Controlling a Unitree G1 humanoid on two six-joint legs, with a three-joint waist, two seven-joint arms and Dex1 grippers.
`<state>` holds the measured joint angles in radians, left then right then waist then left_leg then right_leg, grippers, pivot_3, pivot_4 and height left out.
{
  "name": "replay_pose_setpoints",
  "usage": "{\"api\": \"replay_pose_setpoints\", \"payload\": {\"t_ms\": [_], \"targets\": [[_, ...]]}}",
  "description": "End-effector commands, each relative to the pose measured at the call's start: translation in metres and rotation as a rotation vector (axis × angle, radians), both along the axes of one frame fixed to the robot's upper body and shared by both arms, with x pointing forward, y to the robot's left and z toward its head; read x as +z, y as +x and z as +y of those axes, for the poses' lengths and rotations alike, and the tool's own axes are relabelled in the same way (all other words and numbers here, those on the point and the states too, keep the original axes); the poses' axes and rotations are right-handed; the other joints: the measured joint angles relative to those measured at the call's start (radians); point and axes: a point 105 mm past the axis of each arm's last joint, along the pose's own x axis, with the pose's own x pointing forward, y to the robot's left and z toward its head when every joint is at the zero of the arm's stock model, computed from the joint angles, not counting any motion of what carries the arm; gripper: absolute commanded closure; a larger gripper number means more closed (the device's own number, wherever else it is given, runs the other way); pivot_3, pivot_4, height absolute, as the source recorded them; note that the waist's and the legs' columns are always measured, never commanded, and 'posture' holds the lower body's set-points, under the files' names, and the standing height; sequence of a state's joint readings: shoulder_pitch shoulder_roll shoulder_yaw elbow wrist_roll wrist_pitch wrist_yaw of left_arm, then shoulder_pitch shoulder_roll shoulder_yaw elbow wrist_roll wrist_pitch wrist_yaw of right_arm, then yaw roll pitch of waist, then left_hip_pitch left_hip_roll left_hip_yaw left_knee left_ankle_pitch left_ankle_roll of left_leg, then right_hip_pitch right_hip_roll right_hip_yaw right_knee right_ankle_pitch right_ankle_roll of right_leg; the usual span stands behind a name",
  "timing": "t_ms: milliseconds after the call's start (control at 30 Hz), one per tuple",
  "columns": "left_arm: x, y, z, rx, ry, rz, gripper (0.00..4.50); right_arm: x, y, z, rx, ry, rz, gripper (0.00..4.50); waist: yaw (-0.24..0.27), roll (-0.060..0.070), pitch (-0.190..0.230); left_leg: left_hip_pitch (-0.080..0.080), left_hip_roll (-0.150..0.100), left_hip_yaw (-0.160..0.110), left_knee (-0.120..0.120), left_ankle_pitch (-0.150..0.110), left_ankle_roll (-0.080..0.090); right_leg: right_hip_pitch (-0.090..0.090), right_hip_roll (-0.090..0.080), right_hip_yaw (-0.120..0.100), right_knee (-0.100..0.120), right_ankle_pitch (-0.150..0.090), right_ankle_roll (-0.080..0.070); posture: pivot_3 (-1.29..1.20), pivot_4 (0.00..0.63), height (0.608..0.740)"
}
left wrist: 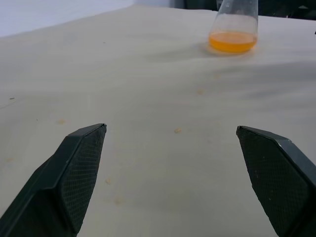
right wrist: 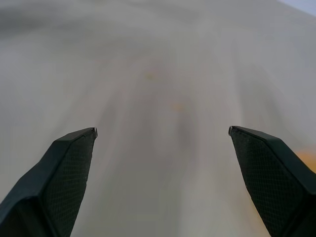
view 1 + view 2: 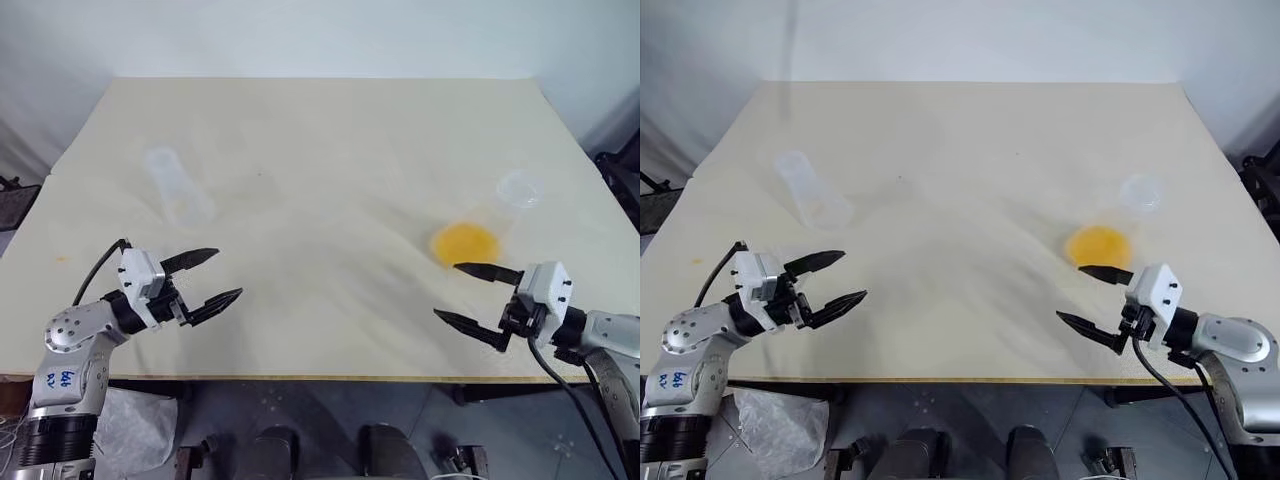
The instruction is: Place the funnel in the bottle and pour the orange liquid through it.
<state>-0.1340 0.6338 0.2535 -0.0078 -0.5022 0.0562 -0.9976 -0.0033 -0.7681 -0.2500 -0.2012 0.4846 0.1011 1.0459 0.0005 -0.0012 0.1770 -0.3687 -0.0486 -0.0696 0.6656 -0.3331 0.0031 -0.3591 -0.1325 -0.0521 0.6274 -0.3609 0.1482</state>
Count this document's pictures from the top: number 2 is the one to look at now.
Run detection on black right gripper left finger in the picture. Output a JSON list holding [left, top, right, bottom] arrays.
[[0, 127, 98, 237]]

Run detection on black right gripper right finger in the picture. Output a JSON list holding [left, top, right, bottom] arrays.
[[228, 125, 316, 237]]

